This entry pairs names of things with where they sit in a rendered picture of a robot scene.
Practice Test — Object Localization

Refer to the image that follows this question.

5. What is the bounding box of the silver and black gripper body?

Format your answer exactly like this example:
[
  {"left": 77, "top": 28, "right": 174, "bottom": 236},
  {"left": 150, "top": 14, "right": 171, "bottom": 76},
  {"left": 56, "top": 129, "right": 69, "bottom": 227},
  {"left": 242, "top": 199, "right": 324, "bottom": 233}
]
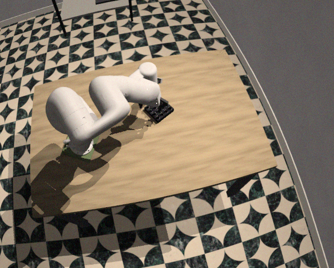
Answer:
[{"left": 144, "top": 91, "right": 161, "bottom": 107}]

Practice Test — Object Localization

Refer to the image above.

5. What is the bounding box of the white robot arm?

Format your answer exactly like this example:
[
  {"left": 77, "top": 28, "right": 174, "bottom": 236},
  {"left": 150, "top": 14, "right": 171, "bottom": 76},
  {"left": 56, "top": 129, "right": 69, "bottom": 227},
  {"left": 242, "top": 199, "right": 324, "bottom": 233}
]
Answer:
[{"left": 46, "top": 62, "right": 163, "bottom": 155}]

